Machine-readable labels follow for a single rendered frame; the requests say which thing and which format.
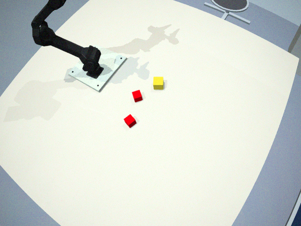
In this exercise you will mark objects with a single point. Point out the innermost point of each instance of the yellow cube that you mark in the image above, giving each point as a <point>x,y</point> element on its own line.
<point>158,82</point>

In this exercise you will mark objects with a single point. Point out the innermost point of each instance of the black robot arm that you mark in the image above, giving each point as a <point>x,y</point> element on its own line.
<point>44,36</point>

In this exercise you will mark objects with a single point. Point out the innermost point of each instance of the red cube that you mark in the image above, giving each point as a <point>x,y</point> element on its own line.
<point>137,95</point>
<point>130,121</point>

